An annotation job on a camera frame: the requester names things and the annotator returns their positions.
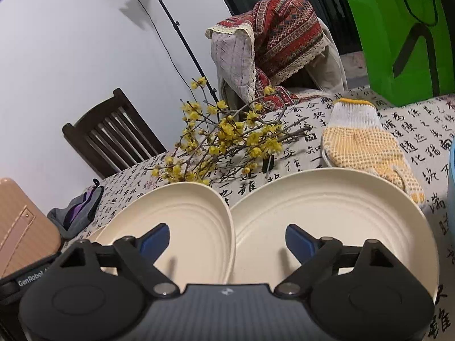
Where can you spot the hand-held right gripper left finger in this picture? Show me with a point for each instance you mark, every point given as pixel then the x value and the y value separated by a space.
pixel 154 243

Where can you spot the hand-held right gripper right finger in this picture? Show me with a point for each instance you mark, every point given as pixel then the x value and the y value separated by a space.
pixel 298 243

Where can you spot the cream ribbed plate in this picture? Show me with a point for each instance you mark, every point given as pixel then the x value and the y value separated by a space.
pixel 337 213
pixel 192 220

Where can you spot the blue bowl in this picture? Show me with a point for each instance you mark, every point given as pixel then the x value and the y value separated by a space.
pixel 452 174

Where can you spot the pink beige small suitcase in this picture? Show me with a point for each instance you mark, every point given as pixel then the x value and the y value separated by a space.
pixel 25 227

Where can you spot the grey purple pouch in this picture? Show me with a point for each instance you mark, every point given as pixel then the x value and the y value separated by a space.
pixel 78 209

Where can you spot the yellow dotted work glove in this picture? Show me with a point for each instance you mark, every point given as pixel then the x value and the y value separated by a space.
pixel 359 142

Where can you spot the bundle of yellow blossom branches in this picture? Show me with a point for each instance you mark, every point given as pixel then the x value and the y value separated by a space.
pixel 227 131

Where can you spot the dark wooden chair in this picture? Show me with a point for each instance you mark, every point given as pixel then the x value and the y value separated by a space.
pixel 92 113

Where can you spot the red patterned lace-trimmed cloth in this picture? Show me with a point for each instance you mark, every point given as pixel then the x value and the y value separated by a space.
pixel 288 32

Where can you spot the green paper bag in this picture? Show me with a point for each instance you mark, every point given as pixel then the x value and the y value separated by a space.
pixel 391 42

